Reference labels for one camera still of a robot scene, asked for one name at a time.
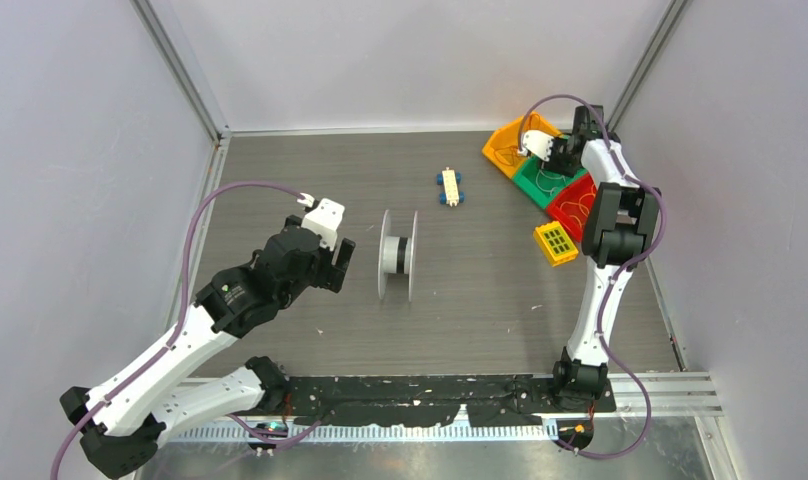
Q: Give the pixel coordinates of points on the red plastic bin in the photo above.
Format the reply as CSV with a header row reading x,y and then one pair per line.
x,y
572,206

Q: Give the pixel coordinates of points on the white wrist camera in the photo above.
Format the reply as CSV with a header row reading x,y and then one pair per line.
x,y
536,143
322,217

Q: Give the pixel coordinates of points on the yellow grid block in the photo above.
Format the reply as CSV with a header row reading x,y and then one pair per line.
x,y
555,243

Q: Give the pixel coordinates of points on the slotted cable duct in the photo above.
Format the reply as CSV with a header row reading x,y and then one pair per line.
x,y
230,432

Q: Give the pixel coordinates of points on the green plastic bin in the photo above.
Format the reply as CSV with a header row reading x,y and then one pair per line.
x,y
540,186

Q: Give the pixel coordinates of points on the beige blue connector block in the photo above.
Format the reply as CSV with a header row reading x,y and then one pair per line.
x,y
449,180

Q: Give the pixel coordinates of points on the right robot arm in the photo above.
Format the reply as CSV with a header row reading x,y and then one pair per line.
x,y
619,229

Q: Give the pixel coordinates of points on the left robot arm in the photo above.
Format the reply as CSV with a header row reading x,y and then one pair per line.
x,y
126,419

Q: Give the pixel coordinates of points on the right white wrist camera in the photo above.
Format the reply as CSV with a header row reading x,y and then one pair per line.
x,y
536,143

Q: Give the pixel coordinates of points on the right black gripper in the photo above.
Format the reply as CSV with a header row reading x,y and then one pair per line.
x,y
568,170

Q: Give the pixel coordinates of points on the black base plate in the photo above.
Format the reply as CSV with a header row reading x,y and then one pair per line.
x,y
419,401

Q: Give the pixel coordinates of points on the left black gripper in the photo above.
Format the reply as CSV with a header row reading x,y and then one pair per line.
x,y
331,274

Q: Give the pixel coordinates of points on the orange plastic bin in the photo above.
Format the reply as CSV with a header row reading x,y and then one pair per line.
x,y
501,149

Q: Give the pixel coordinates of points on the clear plastic cable spool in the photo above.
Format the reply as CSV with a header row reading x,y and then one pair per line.
x,y
396,255

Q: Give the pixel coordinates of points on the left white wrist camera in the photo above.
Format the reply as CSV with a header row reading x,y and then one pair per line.
x,y
322,217

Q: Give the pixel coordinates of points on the aluminium rail frame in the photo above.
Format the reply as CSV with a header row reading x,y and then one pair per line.
x,y
672,394

